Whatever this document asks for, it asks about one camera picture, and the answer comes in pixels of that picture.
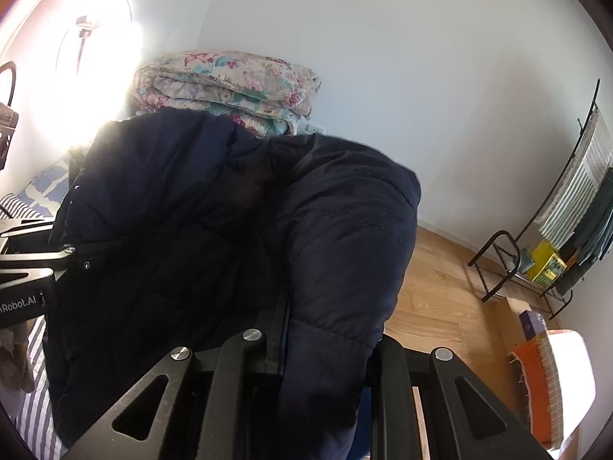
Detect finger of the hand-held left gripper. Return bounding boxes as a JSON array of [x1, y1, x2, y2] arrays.
[[0, 218, 56, 241], [0, 244, 94, 283]]

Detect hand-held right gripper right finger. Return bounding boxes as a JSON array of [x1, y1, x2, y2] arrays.
[[368, 335, 554, 460]]

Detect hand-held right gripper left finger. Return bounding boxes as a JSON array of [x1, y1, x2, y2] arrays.
[[62, 296, 290, 460]]

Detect navy puffer jacket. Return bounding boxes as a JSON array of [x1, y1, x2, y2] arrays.
[[43, 105, 422, 460]]

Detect person's left forearm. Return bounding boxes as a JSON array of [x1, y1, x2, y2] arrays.
[[0, 319, 37, 392]]

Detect dark hanging clothes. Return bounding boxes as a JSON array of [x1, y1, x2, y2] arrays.
[[556, 168, 613, 297]]

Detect black clothes rack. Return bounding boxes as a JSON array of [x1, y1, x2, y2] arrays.
[[527, 79, 613, 321]]

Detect blue checked blanket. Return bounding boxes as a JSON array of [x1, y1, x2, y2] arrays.
[[14, 156, 72, 223]]

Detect bed with striped sheet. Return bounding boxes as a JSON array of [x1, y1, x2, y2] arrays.
[[0, 156, 72, 460]]

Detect black metal shoe rack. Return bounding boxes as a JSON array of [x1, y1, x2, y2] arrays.
[[468, 229, 575, 321]]

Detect orange stool with white cushion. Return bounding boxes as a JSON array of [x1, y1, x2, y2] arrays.
[[506, 329, 597, 452]]

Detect purple box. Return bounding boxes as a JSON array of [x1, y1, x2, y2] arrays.
[[519, 310, 547, 342]]

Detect yellow box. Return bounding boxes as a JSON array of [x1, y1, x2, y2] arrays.
[[527, 240, 569, 289]]

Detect floral quilt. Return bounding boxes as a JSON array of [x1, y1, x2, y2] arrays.
[[133, 50, 323, 137]]

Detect green striped towel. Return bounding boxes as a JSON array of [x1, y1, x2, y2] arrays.
[[535, 110, 613, 244]]

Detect dark basket with handle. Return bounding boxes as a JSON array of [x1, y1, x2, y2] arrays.
[[0, 61, 21, 171]]

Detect ring light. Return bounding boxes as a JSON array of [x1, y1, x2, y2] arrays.
[[55, 0, 144, 123]]

